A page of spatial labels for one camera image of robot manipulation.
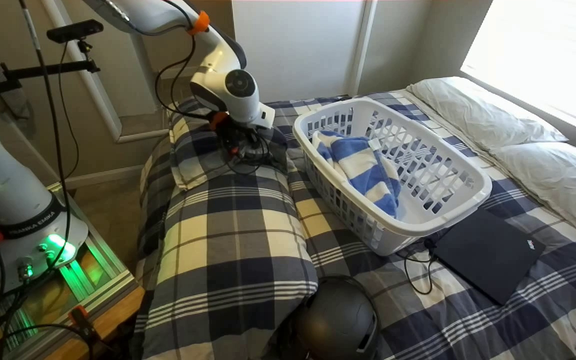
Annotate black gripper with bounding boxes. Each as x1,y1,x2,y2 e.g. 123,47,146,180
216,122,273,166

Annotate plaid pillow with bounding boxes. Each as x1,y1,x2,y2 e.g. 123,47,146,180
169,100,288,191
132,166,320,360

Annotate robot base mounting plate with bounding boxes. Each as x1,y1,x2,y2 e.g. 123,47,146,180
0,201,145,360

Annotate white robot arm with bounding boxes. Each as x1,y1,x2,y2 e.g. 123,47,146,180
0,0,275,290

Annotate white plastic laundry basket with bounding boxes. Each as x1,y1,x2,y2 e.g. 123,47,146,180
292,99,493,256

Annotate white pillow far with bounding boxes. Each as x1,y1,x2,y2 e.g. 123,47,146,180
409,77,567,150

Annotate white pillow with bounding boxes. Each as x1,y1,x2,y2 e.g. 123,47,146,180
494,142,576,227
409,77,567,150

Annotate white pillow near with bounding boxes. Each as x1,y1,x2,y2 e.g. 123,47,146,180
494,142,576,227

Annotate blue white striped towel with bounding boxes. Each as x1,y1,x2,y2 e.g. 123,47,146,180
313,131,400,217

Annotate black round helmet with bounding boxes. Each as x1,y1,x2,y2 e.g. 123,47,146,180
290,279,379,360

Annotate black laptop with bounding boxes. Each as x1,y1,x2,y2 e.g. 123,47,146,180
433,212,547,305

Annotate plaid bed cover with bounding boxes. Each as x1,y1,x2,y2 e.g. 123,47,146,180
135,89,576,360

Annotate black laptop cable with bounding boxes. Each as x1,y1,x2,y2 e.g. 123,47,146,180
394,241,440,296

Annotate black camera on stand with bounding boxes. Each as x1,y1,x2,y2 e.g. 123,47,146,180
0,20,105,94

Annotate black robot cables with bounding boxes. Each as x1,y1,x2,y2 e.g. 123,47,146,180
0,0,200,349

